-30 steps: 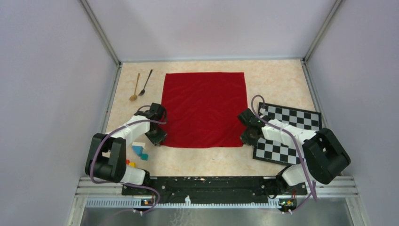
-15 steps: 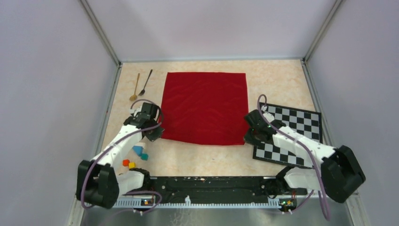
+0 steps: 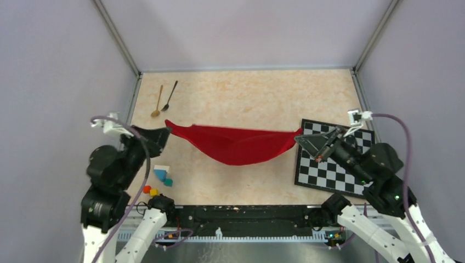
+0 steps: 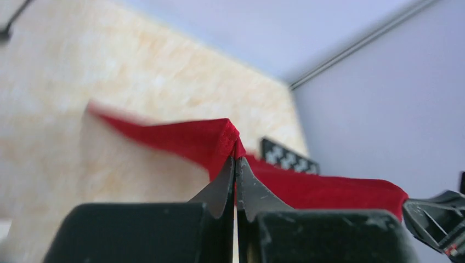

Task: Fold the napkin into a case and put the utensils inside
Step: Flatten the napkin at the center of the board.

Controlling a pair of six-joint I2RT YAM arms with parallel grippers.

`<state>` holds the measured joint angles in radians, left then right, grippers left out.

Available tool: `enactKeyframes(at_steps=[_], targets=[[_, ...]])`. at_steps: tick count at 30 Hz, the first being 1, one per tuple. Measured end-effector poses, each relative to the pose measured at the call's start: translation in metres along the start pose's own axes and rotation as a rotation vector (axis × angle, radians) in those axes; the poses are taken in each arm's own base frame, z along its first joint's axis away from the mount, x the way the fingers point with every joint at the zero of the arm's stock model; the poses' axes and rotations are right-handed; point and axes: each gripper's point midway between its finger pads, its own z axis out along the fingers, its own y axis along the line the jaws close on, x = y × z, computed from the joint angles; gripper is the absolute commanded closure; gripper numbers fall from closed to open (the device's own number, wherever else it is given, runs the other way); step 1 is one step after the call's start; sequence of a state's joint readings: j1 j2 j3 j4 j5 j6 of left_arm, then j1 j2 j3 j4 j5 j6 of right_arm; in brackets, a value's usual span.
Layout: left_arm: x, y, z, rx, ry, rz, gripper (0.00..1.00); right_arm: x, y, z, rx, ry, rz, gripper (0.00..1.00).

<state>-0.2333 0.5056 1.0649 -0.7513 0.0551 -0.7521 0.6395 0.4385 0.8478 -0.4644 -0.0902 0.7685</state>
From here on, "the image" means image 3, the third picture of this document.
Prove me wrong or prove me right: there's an aluminium front rail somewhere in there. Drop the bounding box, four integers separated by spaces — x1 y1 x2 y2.
154 226 349 245

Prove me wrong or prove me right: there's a yellow cube block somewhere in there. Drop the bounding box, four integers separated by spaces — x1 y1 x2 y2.
149 188 159 197

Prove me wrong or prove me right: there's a red cloth napkin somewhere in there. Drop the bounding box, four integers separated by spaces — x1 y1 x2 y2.
165 119 303 166

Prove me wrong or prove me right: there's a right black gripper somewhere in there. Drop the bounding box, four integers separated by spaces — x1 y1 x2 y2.
293 124 372 184

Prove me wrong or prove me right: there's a teal cube block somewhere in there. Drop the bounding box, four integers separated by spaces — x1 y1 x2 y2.
163 178 173 187

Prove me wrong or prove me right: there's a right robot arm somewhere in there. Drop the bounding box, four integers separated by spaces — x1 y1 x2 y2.
295 110 452 262

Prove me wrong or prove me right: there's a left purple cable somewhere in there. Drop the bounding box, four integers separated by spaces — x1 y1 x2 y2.
90 115 151 263

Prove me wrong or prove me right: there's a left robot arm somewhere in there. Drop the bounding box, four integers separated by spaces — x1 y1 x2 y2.
81 113 176 262

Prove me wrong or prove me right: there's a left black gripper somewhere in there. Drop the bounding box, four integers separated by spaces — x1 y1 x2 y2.
117 123 173 188

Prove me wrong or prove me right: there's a gold spoon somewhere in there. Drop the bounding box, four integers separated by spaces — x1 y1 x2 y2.
150 84 163 118

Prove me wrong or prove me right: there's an orange round block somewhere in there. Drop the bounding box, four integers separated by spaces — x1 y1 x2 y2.
143 185 152 194

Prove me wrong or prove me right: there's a black white checkerboard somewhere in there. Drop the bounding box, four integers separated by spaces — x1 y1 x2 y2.
294 119 375 198

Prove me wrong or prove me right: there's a black fork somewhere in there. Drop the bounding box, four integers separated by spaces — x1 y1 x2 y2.
161 80 178 112

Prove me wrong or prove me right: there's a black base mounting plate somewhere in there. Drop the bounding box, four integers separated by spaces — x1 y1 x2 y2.
166 205 329 238

